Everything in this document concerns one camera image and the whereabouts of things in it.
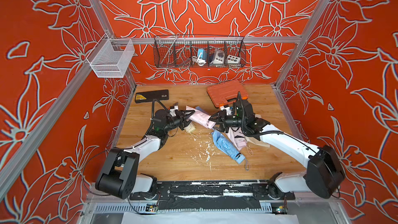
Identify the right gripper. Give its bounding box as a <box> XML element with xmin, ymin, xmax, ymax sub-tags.
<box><xmin>206</xmin><ymin>111</ymin><xmax>247</xmax><ymax>135</ymax></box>

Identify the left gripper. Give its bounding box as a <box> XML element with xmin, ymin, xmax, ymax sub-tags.
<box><xmin>163</xmin><ymin>110</ymin><xmax>195</xmax><ymax>135</ymax></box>

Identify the cream sleeved umbrella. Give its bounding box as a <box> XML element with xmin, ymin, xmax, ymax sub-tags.
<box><xmin>184</xmin><ymin>122</ymin><xmax>199</xmax><ymax>141</ymax></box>

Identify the pink sleeved umbrella long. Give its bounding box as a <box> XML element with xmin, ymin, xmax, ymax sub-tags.
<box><xmin>186</xmin><ymin>106</ymin><xmax>211</xmax><ymax>129</ymax></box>

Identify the blue sleeved umbrella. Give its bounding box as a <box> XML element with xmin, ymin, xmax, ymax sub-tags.
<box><xmin>211</xmin><ymin>130</ymin><xmax>250</xmax><ymax>171</ymax></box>

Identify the cream sleeve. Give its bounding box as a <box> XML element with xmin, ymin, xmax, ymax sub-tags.
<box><xmin>245</xmin><ymin>137</ymin><xmax>270</xmax><ymax>148</ymax></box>

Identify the pink sleeved umbrella short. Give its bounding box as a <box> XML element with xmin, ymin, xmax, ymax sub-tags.
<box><xmin>232</xmin><ymin>128</ymin><xmax>253</xmax><ymax>156</ymax></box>

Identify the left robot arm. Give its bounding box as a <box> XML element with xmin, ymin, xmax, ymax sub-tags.
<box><xmin>95</xmin><ymin>100</ymin><xmax>195</xmax><ymax>200</ymax></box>

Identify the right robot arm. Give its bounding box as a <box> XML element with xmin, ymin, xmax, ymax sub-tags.
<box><xmin>209</xmin><ymin>95</ymin><xmax>346</xmax><ymax>200</ymax></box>

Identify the red plastic tool case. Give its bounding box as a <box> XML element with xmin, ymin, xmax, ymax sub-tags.
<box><xmin>207</xmin><ymin>80</ymin><xmax>249</xmax><ymax>108</ymax></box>

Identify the black yellow tool box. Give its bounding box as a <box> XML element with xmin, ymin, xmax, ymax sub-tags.
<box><xmin>134</xmin><ymin>89</ymin><xmax>170</xmax><ymax>104</ymax></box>

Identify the white mesh basket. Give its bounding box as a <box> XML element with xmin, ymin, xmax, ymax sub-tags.
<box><xmin>88</xmin><ymin>39</ymin><xmax>135</xmax><ymax>78</ymax></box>

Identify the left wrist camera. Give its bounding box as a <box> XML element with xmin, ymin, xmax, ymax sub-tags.
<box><xmin>170</xmin><ymin>105</ymin><xmax>179</xmax><ymax>116</ymax></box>

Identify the black wire wall basket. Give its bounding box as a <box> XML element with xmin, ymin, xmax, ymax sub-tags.
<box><xmin>153</xmin><ymin>34</ymin><xmax>247</xmax><ymax>68</ymax></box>

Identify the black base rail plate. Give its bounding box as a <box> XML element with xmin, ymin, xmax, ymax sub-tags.
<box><xmin>129</xmin><ymin>180</ymin><xmax>295</xmax><ymax>214</ymax></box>

